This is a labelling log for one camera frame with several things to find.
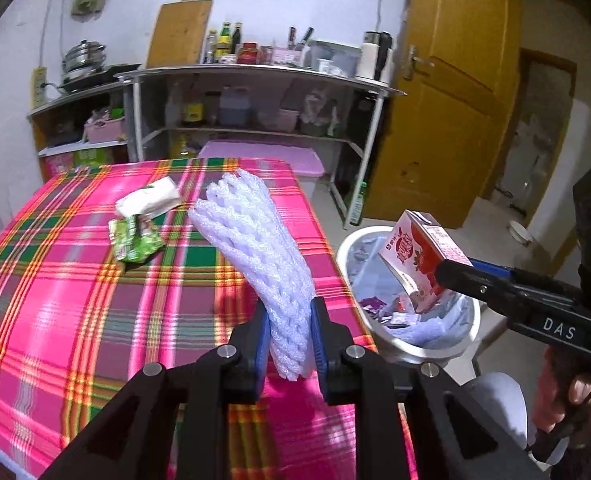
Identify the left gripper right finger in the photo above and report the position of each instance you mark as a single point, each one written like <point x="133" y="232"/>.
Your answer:
<point x="411" y="421"/>

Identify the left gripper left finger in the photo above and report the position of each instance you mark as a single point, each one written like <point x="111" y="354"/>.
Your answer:
<point x="173" y="418"/>

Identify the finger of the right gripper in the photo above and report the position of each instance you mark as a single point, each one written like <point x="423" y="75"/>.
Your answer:
<point x="526" y="278"/>
<point x="499" y="294"/>

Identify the red white juice carton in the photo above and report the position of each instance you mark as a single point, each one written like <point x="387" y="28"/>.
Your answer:
<point x="412" y="251"/>

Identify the purple snack wrapper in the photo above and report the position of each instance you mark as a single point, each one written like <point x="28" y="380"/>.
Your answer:
<point x="373" y="306"/>

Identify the green pea snack bag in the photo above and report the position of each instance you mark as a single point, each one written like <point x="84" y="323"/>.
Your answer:
<point x="134" y="239"/>

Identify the long white foam net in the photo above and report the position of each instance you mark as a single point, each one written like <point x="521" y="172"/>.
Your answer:
<point x="238" y="216"/>

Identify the white paper packet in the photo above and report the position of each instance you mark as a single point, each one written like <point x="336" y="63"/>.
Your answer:
<point x="151" y="201"/>

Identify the small white foam net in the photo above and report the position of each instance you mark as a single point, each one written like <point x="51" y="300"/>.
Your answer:
<point x="439" y="331"/>

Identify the white round trash bin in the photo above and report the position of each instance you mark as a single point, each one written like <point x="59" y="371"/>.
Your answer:
<point x="387" y="307"/>

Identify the person's right hand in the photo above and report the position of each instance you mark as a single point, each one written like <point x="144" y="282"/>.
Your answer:
<point x="550" y="408"/>

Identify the green glass bottle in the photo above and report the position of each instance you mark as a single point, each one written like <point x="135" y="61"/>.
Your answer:
<point x="357" y="210"/>

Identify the pink plaid tablecloth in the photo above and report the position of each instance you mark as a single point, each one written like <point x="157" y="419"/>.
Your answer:
<point x="76" y="324"/>

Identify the yellow wooden door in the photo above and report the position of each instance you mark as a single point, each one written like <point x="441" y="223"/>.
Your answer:
<point x="457" y="70"/>

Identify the pink lid storage box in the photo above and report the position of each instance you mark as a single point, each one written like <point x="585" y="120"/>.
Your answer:
<point x="304" y="162"/>

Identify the white electric kettle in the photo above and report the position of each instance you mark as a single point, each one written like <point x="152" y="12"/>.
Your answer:
<point x="376" y="62"/>

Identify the clear storage container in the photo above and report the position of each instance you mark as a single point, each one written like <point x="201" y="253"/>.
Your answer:
<point x="332" y="58"/>

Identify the pink plastic basket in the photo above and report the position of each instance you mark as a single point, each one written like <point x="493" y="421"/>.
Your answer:
<point x="100" y="130"/>

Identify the wooden side shelf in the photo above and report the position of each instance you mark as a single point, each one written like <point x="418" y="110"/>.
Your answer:
<point x="58" y="129"/>

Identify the white metal shelf rack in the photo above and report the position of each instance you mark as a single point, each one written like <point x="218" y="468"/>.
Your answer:
<point x="176" y="114"/>

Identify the purple liquid jug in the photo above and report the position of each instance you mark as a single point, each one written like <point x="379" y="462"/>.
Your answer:
<point x="234" y="107"/>

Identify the red lidded jar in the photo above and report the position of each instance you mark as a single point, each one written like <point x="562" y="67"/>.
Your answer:
<point x="248" y="53"/>

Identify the black induction cooker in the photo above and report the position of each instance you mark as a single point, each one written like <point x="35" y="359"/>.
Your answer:
<point x="96" y="78"/>

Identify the dark soy sauce bottle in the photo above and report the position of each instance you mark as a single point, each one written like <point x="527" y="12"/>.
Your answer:
<point x="236" y="38"/>

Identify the green oil bottle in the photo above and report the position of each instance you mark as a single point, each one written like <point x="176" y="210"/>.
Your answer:
<point x="223" y="41"/>

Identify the steel steamer pot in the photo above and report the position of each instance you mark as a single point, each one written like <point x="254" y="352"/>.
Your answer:
<point x="85" y="54"/>

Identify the wooden cutting board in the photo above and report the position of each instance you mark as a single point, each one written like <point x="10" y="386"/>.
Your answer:
<point x="178" y="34"/>

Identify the power strip on wall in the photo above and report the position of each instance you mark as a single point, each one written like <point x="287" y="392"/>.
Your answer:
<point x="38" y="85"/>

